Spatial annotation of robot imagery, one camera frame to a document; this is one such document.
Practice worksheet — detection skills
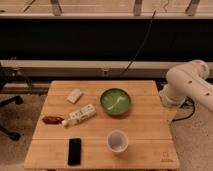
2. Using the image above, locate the white paper cup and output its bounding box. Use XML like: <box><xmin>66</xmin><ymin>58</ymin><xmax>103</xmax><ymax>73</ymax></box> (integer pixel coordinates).
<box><xmin>106</xmin><ymin>130</ymin><xmax>129</xmax><ymax>154</ymax></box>

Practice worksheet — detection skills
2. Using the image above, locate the black floor cable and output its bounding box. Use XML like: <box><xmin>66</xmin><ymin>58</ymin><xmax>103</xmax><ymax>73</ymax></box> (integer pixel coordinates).
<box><xmin>172</xmin><ymin>97</ymin><xmax>196</xmax><ymax>123</ymax></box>

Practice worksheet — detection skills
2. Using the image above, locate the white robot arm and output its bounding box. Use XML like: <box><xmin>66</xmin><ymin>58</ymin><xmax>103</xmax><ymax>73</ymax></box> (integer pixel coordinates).
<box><xmin>159</xmin><ymin>60</ymin><xmax>213</xmax><ymax>112</ymax></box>

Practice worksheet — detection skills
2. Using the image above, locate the brown red snack piece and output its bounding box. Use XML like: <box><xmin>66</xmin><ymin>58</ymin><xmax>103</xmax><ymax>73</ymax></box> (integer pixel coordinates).
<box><xmin>42</xmin><ymin>116</ymin><xmax>63</xmax><ymax>125</ymax></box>

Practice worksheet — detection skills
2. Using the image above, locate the black hanging cable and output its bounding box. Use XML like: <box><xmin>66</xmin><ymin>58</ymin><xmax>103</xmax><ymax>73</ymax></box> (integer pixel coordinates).
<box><xmin>119</xmin><ymin>9</ymin><xmax>157</xmax><ymax>77</ymax></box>

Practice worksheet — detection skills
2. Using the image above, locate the black rectangular eraser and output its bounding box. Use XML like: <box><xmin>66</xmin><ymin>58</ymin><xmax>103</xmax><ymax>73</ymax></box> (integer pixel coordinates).
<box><xmin>68</xmin><ymin>138</ymin><xmax>81</xmax><ymax>166</ymax></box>

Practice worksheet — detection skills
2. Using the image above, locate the green bowl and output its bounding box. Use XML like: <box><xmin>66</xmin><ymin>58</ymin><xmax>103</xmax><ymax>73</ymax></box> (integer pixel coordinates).
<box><xmin>100</xmin><ymin>88</ymin><xmax>131</xmax><ymax>117</ymax></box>

